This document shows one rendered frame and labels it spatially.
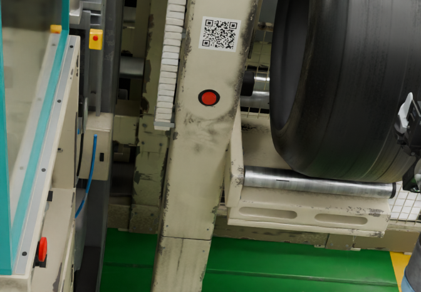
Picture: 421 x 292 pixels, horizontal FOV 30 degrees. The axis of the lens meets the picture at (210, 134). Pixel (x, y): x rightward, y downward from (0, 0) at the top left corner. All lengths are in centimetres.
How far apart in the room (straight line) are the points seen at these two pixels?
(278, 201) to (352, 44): 47
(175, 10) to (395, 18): 42
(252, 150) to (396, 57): 62
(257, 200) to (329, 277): 110
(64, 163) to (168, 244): 47
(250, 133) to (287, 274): 88
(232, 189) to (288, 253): 117
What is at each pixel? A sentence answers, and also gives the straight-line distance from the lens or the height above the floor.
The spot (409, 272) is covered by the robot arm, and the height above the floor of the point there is 118.
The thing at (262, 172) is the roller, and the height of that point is 92.
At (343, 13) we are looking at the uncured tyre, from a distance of 141.
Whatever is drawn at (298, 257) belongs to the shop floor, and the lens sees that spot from 282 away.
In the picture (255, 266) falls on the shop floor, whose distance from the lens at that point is 275.
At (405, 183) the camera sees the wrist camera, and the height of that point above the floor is 119.
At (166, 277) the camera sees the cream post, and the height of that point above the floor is 47.
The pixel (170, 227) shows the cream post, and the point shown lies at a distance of 192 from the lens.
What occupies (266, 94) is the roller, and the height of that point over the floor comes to 92.
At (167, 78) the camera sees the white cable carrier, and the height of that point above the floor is 109.
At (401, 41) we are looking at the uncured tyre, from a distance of 143.
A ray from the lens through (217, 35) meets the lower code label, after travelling 156.
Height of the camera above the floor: 206
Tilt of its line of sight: 40 degrees down
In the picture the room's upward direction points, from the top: 10 degrees clockwise
